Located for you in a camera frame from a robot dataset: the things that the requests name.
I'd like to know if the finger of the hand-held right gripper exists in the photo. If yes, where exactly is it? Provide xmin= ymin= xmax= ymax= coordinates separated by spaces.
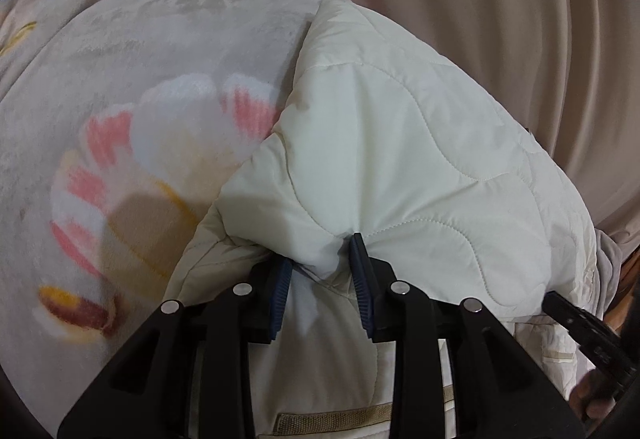
xmin=544 ymin=291 xmax=632 ymax=401

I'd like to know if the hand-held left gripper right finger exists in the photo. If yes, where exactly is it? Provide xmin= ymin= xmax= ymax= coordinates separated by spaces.
xmin=348 ymin=232 xmax=587 ymax=439

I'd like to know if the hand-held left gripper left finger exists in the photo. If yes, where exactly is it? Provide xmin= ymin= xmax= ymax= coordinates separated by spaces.
xmin=56 ymin=256 xmax=295 ymax=439

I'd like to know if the white quilted jacket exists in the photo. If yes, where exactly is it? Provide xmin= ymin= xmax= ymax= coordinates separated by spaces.
xmin=162 ymin=0 xmax=602 ymax=439

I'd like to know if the person's right hand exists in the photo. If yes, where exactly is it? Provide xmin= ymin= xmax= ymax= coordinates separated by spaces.
xmin=570 ymin=368 xmax=618 ymax=426

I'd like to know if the grey cloth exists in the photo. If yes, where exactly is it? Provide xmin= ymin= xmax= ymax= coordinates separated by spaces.
xmin=593 ymin=226 xmax=626 ymax=326

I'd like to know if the flower printed fleece blanket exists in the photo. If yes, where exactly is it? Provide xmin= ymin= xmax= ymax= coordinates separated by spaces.
xmin=0 ymin=0 xmax=322 ymax=402

